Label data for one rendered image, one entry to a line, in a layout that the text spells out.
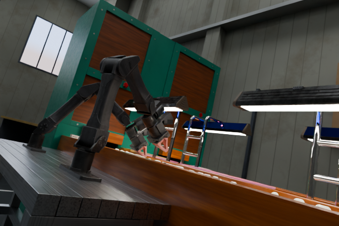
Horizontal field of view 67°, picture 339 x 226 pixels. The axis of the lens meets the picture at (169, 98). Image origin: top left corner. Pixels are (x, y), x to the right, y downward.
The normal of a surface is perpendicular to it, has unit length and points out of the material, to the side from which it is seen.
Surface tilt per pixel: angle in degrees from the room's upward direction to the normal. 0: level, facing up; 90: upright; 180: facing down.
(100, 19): 90
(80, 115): 90
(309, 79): 90
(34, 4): 90
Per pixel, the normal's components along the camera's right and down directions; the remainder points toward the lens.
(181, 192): -0.76, -0.32
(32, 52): 0.65, -0.02
